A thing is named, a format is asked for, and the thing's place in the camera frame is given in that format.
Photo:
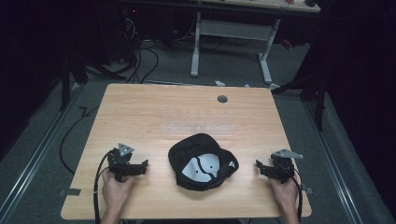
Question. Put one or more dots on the person's left hand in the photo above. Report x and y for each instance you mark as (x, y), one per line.
(115, 193)

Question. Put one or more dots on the metal floor rail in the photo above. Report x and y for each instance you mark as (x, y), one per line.
(37, 149)
(333, 161)

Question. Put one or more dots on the person's right hand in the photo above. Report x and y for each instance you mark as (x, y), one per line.
(285, 194)

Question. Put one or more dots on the white metal desk frame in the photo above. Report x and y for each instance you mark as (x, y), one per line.
(230, 30)

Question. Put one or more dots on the black baseball cap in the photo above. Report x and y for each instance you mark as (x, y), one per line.
(193, 149)

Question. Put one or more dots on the small red object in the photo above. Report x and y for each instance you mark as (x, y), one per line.
(287, 44)

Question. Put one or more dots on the grey tape strip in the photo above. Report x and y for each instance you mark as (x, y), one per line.
(71, 192)
(307, 190)

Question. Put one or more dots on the small white floor object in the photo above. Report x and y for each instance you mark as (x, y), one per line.
(219, 83)

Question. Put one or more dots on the black metal stand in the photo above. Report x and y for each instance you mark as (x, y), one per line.
(319, 93)
(64, 87)

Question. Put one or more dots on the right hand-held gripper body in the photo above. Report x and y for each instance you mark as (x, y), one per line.
(282, 168)

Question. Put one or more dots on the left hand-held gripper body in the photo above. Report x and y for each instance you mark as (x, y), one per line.
(120, 164)

